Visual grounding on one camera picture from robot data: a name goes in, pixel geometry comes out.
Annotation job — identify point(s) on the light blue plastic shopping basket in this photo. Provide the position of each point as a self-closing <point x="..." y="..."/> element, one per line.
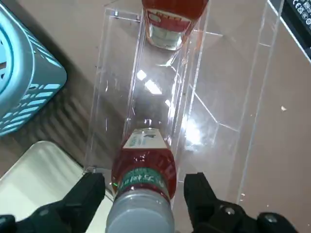
<point x="24" y="72"/>

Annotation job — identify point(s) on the cream plastic tray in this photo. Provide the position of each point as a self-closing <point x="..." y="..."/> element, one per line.
<point x="36" y="170"/>

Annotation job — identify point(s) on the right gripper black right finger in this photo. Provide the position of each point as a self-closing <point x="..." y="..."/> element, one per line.
<point x="209" y="213"/>

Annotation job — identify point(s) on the clear acrylic beverage shelf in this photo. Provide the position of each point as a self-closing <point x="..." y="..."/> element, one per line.
<point x="158" y="85"/>

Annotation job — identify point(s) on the amber tea bottle white cap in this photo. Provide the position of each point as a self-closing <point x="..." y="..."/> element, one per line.
<point x="143" y="165"/>
<point x="170" y="24"/>

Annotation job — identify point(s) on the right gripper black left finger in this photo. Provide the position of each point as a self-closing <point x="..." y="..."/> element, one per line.
<point x="73" y="208"/>

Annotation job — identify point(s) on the black labelled power brick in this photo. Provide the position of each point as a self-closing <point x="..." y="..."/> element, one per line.
<point x="298" y="19"/>

